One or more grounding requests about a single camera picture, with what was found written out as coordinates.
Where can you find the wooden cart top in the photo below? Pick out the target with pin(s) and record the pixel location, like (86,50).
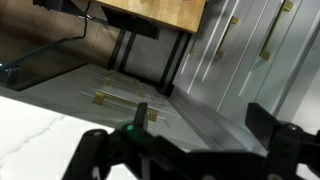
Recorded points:
(156,11)

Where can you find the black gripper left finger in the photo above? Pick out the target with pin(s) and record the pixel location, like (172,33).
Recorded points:
(141,115)

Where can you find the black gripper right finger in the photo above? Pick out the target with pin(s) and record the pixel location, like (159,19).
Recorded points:
(261,124)

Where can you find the grey cabinet front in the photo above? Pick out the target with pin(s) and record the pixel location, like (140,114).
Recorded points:
(246,66)
(83,100)

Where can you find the small gold cabinet knob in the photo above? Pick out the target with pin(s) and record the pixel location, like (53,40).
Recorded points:
(192,53)

